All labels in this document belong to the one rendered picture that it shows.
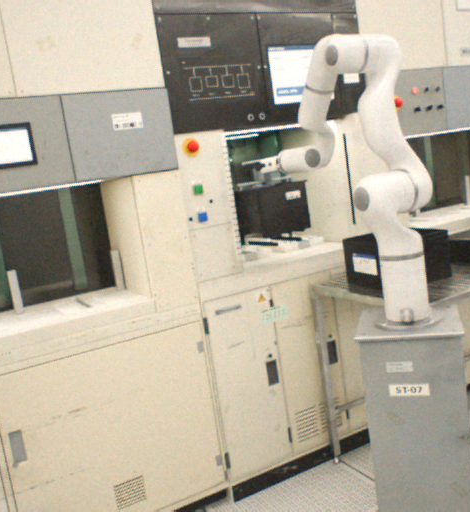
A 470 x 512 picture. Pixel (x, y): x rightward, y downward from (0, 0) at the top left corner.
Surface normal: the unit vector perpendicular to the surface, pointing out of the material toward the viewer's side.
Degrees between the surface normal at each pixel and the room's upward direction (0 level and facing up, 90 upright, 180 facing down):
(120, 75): 90
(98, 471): 90
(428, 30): 90
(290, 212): 89
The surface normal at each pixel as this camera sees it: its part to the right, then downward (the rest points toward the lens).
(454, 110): 0.47, 0.07
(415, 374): -0.29, 0.18
